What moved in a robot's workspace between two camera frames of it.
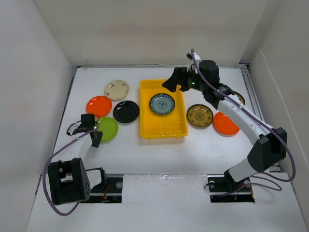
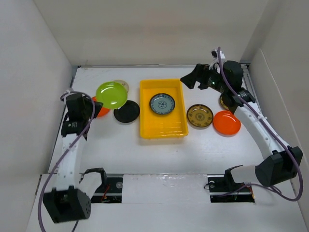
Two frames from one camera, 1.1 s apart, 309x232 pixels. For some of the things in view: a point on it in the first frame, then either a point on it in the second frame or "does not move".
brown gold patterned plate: x=199 y=116 does not move
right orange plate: x=223 y=125 does not move
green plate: x=109 y=127 → x=113 y=95
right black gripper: x=178 y=77 → x=200 y=73
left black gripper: x=96 y=142 → x=98 y=106
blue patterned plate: x=162 y=103 does not move
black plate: x=126 y=111 does not move
